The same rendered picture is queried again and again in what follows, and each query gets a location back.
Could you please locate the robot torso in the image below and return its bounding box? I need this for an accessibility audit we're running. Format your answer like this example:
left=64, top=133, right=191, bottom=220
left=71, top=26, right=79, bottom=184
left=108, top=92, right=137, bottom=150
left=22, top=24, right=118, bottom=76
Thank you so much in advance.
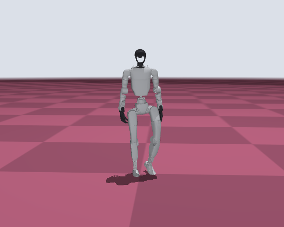
left=130, top=65, right=151, bottom=115

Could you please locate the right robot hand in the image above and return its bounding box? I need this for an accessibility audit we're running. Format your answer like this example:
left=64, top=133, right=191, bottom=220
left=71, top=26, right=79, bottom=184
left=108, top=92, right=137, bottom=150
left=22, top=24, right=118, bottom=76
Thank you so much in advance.
left=119, top=107, right=128, bottom=123

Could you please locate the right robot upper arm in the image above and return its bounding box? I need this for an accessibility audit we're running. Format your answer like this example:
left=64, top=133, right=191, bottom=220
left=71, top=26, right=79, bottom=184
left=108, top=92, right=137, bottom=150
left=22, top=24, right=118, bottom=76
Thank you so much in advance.
left=122, top=69, right=131, bottom=94

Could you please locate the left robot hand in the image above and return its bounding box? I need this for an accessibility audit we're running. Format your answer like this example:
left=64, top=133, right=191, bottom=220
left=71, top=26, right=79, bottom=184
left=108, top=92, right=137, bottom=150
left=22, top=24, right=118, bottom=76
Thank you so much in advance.
left=158, top=105, right=163, bottom=122

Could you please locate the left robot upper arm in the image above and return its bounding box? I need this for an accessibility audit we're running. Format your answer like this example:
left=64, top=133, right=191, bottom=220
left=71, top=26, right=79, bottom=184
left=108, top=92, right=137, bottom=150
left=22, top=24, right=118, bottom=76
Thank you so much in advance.
left=150, top=69, right=161, bottom=93

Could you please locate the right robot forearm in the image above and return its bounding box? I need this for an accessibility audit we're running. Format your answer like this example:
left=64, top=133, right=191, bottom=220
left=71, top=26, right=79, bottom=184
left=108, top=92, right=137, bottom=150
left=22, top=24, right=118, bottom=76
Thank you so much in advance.
left=118, top=88, right=126, bottom=111

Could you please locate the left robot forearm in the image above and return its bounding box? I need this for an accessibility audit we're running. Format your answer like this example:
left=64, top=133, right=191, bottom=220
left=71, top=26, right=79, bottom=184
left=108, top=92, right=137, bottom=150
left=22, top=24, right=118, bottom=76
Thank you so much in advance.
left=155, top=92, right=163, bottom=109

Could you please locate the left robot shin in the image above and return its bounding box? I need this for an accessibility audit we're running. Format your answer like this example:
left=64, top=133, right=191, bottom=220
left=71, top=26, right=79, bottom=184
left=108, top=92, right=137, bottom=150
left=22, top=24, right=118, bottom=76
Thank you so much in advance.
left=147, top=141, right=160, bottom=166

